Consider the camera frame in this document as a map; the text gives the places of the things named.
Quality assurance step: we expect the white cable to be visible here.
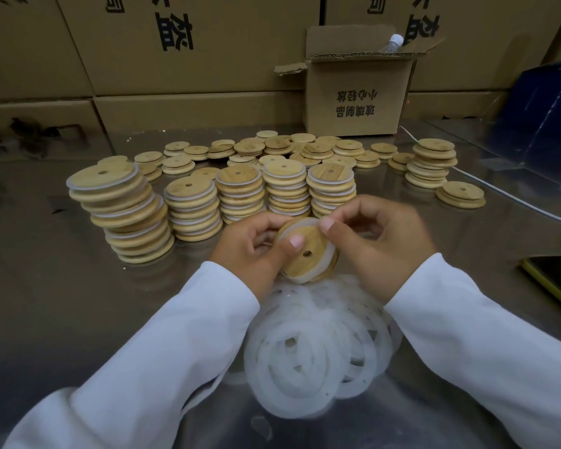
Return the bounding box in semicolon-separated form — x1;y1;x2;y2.
398;125;561;229

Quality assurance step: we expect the round bamboo jar lid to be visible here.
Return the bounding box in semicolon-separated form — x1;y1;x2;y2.
273;217;340;284

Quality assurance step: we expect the clear plastic bottle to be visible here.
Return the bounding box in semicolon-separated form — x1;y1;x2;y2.
380;34;405;55

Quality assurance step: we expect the black tablet with yellow edge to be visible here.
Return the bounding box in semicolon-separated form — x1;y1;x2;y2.
521;254;561;320

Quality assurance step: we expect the small open cardboard box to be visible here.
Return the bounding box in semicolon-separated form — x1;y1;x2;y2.
274;24;446;138

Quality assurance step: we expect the stack of plain bamboo lids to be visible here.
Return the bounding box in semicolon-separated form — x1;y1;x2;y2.
405;138;459;190

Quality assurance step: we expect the white silicone gasket ring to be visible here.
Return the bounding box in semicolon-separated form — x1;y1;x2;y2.
275;217;340;283

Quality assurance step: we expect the person's right hand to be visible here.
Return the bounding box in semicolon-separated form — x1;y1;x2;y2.
318;195;438;305

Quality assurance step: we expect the person's right forearm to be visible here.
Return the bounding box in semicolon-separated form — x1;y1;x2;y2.
383;252;561;449

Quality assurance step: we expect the person's left hand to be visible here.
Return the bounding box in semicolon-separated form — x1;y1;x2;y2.
210;212;306;301

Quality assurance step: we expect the plain bamboo lid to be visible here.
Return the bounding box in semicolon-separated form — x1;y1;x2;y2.
442;181;485;200
436;188;487;210

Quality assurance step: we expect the stack of ringed bamboo lids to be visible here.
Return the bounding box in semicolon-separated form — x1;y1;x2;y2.
163;176;224;243
261;158;312;218
214;164;267;225
306;163;358;220

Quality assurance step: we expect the person's left forearm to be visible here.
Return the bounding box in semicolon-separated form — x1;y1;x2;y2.
4;261;262;449

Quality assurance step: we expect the dark blue box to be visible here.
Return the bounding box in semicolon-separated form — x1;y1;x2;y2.
487;58;561;172

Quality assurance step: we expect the wall of large cardboard boxes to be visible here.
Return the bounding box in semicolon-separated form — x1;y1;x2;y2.
0;0;561;160

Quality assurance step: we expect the pile of white silicone rings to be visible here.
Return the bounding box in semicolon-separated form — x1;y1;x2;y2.
242;275;404;419

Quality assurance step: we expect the spread of plain bamboo lids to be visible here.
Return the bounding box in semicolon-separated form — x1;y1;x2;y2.
97;130;416;183

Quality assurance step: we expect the leaning stack of ringed lids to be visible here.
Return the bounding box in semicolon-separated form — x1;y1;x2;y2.
66;161;176;265

